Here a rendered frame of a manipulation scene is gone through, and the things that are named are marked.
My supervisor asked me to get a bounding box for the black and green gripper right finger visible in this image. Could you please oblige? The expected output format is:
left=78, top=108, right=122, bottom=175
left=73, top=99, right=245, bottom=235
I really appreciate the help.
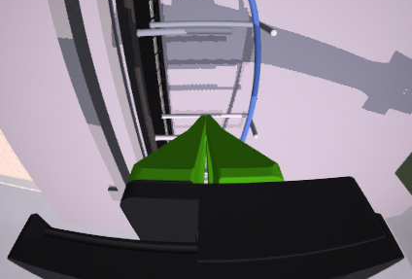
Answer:
left=206, top=115, right=285, bottom=184

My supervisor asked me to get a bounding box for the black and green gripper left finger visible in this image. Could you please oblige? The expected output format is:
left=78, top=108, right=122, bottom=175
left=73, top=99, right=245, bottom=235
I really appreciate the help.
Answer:
left=127, top=115, right=206, bottom=184

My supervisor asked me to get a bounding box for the black patch panel rack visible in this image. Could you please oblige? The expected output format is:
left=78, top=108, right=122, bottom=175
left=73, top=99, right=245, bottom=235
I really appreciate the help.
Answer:
left=48, top=0, right=254, bottom=201

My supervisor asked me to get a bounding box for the blue cable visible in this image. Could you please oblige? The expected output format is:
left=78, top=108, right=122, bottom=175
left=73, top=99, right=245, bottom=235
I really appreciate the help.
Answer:
left=240, top=0, right=261, bottom=142

